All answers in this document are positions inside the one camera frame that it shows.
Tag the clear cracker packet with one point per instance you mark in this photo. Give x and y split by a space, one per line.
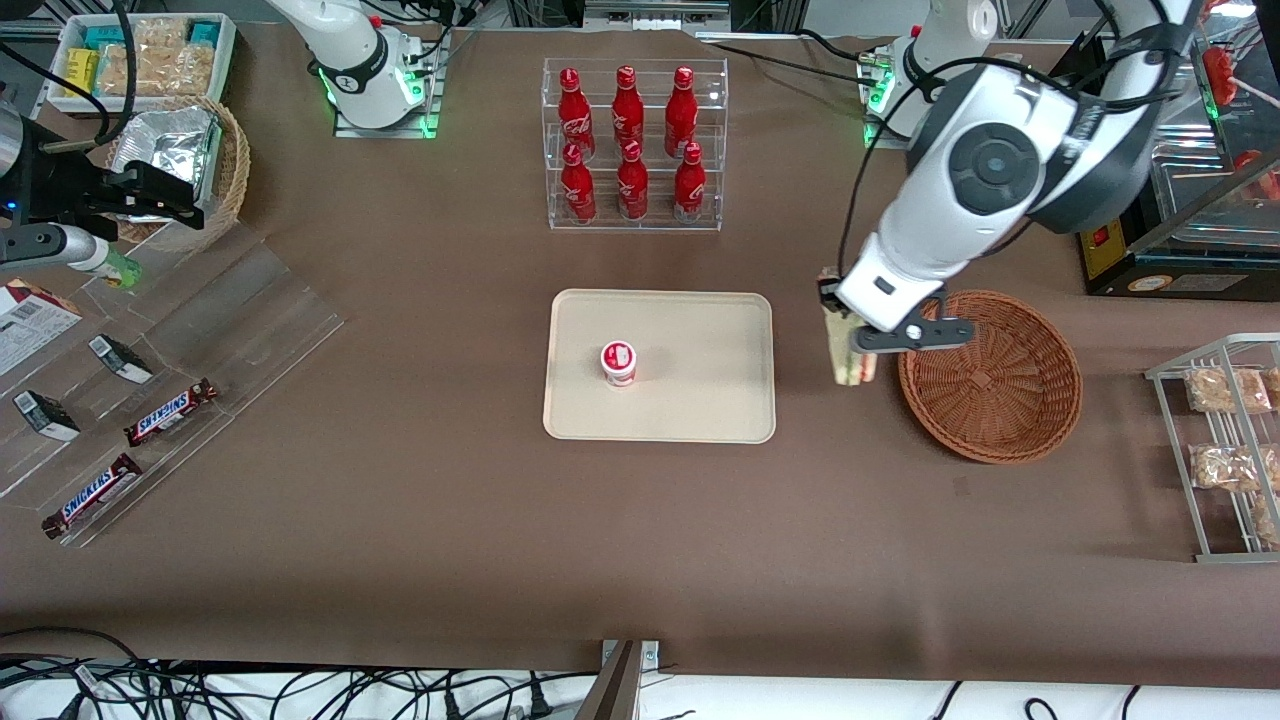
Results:
160 72
160 33

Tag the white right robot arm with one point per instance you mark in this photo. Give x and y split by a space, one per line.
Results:
355 60

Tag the red and white cup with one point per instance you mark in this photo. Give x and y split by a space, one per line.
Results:
619 362

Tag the white plastic bin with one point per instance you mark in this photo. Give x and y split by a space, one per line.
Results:
225 60

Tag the steel warmer pan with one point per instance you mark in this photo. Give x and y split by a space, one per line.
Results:
1190 100
1200 180

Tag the red emergency stop button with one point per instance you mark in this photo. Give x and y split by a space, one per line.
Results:
1100 237

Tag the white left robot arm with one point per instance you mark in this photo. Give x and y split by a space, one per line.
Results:
1000 165

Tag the tan wicker basket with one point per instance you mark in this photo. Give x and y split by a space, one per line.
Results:
232 170

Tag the clear acrylic bottle rack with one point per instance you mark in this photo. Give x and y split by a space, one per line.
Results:
655 215

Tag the brown table cover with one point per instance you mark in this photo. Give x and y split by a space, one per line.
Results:
400 560

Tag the white printed carton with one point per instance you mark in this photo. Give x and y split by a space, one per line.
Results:
35 330

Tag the red cola bottle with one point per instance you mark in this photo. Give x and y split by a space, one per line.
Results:
627 105
689 190
574 110
681 110
577 190
632 190

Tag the triangular sandwich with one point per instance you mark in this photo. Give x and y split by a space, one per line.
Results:
850 365

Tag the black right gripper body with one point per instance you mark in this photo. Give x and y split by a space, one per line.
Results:
58 182

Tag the clear acrylic display stand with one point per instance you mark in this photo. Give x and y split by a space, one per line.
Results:
250 320

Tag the red skewered food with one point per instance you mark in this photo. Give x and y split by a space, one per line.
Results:
1218 75

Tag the small black white box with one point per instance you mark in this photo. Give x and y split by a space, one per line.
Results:
46 415
120 359

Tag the aluminium frame bracket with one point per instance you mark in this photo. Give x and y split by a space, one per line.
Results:
620 685

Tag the brown wicker basket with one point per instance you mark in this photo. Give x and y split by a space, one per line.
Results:
1000 420

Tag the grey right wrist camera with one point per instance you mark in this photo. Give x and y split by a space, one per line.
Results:
50 248

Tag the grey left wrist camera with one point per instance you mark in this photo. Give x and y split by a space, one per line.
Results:
935 333

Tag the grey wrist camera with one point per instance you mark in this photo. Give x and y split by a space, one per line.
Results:
50 248
935 333

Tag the beige plastic tray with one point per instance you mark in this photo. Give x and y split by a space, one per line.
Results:
700 400

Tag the clear bagged pastry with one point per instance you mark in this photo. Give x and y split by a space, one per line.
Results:
1268 522
1225 390
1225 467

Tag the yellow snack box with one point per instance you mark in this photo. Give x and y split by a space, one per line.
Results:
81 72

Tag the green label bottle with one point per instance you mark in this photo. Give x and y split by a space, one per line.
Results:
120 270

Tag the teal snack box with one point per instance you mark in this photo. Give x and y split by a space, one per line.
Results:
103 37
204 32

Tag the brown snickers bar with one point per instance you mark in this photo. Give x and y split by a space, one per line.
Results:
170 412
92 496

